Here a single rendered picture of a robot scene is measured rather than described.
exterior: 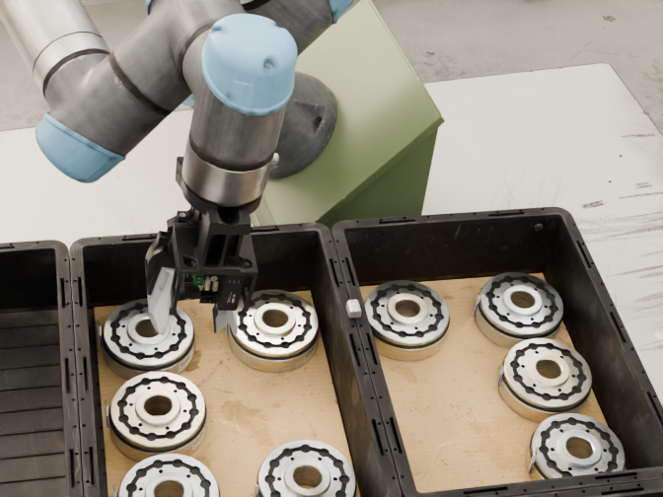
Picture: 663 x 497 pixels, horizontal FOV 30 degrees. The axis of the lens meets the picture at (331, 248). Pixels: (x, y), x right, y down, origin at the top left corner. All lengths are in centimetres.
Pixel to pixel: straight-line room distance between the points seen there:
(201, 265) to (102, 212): 71
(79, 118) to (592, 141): 111
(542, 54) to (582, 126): 141
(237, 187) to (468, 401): 49
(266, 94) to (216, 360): 51
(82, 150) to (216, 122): 15
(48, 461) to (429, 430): 41
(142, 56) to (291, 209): 60
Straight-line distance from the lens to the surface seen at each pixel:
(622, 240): 187
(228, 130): 101
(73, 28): 117
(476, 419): 141
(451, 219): 148
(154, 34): 108
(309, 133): 164
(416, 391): 143
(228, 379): 141
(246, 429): 137
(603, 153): 201
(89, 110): 110
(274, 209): 166
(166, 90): 109
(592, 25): 362
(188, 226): 113
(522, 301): 152
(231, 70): 98
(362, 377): 130
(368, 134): 162
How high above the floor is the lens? 192
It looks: 44 degrees down
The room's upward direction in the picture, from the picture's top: 7 degrees clockwise
